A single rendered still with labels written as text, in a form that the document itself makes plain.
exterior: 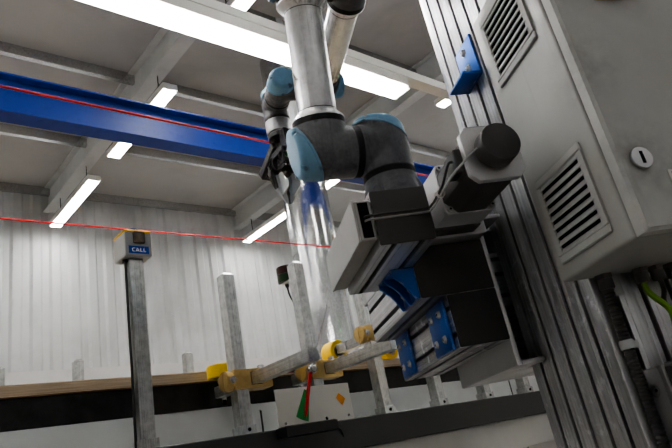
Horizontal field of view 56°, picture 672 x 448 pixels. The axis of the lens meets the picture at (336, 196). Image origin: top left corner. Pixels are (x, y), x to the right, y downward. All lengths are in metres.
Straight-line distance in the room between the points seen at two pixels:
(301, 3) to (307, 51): 0.11
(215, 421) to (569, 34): 1.41
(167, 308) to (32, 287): 1.94
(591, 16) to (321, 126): 0.60
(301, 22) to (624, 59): 0.74
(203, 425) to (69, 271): 7.83
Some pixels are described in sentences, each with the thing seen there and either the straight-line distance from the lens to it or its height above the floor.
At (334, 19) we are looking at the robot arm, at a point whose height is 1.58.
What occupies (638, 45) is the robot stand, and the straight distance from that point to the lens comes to 0.95.
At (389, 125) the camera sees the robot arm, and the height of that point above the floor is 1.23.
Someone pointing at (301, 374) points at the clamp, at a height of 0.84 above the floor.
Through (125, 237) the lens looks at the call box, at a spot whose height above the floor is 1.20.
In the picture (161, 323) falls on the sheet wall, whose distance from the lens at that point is 9.84.
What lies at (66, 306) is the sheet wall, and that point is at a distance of 9.45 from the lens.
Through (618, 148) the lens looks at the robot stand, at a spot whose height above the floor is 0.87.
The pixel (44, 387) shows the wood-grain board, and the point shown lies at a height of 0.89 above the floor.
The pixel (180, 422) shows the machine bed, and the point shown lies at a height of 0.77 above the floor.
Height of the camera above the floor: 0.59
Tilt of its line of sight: 23 degrees up
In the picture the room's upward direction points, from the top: 12 degrees counter-clockwise
